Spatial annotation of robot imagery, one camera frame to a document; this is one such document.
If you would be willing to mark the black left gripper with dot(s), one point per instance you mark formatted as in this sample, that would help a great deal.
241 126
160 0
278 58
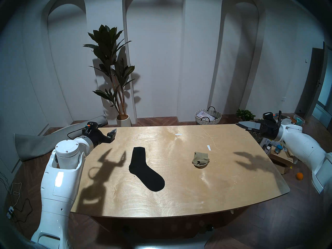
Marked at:
99 138

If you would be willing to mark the white printed carton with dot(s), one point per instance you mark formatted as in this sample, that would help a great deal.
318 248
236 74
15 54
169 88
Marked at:
267 146

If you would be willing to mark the black long sock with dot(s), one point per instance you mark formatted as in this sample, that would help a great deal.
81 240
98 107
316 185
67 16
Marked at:
145 173

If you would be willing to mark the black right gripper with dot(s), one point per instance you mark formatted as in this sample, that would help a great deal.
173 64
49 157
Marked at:
268 130

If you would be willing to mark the brown cardboard box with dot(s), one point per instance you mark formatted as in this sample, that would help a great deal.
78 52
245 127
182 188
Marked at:
282 161

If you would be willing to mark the dark open door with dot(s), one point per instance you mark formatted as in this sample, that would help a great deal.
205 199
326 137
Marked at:
310 82

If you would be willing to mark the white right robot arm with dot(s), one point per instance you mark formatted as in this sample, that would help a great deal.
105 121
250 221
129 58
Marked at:
301 142

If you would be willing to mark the white round plant pot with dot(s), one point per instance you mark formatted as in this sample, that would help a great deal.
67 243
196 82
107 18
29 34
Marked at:
123 121

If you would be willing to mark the tall dark leafy plant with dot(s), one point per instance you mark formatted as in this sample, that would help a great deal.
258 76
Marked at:
106 41

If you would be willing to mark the small bushy green plant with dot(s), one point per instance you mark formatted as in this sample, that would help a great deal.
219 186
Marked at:
245 114

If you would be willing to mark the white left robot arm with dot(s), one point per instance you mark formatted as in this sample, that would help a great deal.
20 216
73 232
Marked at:
59 188

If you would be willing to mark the orange ball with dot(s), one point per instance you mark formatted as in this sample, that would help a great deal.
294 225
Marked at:
299 176

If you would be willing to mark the jar with blue lid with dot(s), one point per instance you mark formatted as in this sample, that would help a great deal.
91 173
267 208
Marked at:
279 149

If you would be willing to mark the white power strip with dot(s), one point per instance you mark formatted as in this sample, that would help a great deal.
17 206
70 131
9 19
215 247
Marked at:
10 212

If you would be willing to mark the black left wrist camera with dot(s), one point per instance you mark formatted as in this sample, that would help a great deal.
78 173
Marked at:
90 127

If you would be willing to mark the teal paper box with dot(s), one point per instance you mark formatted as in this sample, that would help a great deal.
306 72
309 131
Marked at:
298 120

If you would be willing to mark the pale blue glass door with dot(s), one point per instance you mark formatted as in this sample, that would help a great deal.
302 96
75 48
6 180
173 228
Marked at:
325 95

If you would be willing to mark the olive ribbed short sock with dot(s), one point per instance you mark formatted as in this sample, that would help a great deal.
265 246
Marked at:
199 159

